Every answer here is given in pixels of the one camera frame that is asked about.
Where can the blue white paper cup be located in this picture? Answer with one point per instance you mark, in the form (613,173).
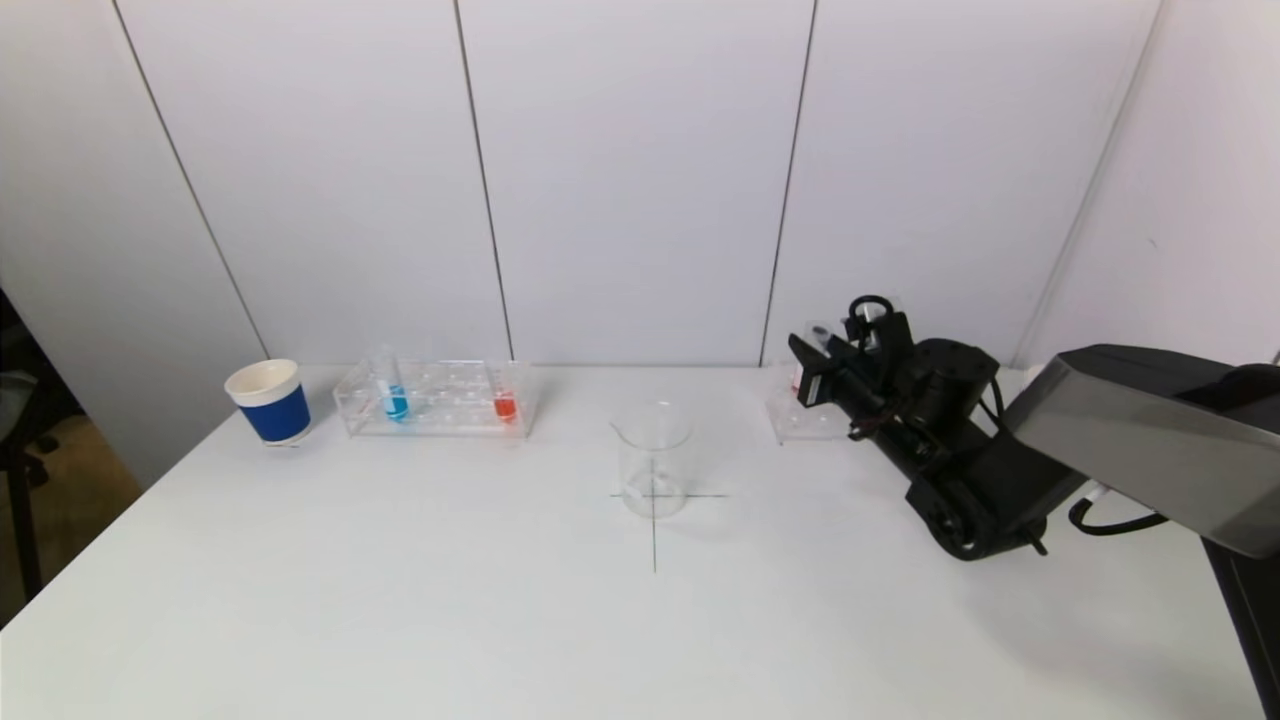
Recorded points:
(275,415)

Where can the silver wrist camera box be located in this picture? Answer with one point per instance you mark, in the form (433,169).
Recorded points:
(885,345)

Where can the test tube with blue pigment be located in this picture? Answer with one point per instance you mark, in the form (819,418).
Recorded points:
(397,405)

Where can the clear acrylic test tube rack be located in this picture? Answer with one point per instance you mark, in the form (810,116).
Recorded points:
(445,402)
(800,425)

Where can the clear glass beaker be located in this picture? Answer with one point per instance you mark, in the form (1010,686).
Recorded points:
(655,470)

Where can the test tube with red pigment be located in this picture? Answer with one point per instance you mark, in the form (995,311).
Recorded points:
(822,331)

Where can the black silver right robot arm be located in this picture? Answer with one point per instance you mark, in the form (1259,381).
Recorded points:
(1150,430)

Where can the test tube with orange pigment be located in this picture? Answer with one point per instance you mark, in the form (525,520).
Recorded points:
(506,408)

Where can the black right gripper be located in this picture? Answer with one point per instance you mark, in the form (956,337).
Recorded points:
(812,381)

